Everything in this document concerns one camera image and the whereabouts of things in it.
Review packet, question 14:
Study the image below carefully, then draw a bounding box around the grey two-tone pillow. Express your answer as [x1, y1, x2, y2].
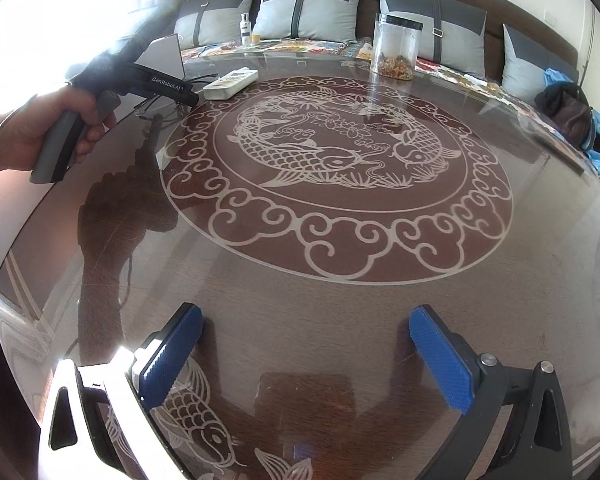
[376, 0, 490, 78]
[501, 23, 579, 106]
[251, 0, 368, 43]
[173, 0, 259, 48]

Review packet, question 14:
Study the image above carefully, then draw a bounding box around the patterned glass desktop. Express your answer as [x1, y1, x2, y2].
[0, 52, 600, 480]

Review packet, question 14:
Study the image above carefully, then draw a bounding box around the white power strip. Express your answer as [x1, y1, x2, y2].
[202, 67, 259, 101]

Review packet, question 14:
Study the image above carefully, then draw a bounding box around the person's left hand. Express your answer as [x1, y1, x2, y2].
[0, 85, 119, 182]

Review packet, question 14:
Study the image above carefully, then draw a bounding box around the grey laptop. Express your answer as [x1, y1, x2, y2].
[142, 34, 186, 76]

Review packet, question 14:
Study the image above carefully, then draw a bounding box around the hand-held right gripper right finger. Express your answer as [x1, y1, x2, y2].
[409, 303, 573, 480]

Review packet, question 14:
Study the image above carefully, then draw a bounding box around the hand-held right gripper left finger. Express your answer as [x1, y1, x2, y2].
[37, 302, 203, 480]

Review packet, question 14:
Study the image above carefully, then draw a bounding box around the clear plastic jar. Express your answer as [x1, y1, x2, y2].
[371, 12, 424, 81]

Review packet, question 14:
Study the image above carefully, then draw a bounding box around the dark brown bag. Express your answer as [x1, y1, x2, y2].
[537, 82, 595, 150]

